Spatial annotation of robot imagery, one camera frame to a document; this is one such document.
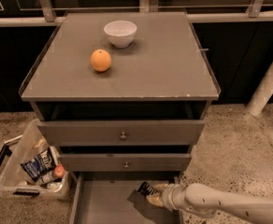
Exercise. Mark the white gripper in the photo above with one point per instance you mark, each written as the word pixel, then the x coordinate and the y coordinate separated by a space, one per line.
pixel 167 196

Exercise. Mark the black rxbar chocolate bar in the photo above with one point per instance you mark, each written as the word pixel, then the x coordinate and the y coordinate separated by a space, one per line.
pixel 146 189

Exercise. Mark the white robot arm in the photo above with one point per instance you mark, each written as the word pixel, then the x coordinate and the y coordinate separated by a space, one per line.
pixel 203 201

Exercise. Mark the grey bottom drawer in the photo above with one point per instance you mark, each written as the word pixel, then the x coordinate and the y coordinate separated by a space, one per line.
pixel 112 198

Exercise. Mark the grey drawer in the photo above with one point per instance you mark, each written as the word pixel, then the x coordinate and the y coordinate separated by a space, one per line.
pixel 124 162
pixel 112 198
pixel 121 132

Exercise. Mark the grey top drawer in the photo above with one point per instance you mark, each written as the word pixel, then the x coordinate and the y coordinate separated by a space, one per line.
pixel 121 132

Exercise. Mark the grey middle drawer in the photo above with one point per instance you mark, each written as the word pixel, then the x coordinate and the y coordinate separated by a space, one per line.
pixel 124 162

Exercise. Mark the grey drawer cabinet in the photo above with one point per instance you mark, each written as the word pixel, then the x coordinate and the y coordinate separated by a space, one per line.
pixel 161 75

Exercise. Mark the red apple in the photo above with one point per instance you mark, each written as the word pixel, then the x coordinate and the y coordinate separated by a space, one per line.
pixel 59 171

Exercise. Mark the blue kettle chips bag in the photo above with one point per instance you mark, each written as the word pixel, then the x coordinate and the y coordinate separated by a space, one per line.
pixel 39 165

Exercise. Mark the clear plastic bin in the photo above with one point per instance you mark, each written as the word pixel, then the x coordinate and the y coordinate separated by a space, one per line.
pixel 15 180

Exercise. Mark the orange fruit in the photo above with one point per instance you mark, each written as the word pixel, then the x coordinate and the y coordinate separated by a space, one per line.
pixel 100 60

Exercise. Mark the white ceramic bowl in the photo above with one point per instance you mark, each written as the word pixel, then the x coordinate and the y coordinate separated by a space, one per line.
pixel 120 33

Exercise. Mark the white diagonal pole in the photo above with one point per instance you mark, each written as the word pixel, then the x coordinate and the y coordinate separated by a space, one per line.
pixel 262 94

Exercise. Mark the metal railing frame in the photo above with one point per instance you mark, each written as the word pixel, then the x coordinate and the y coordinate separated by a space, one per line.
pixel 46 3

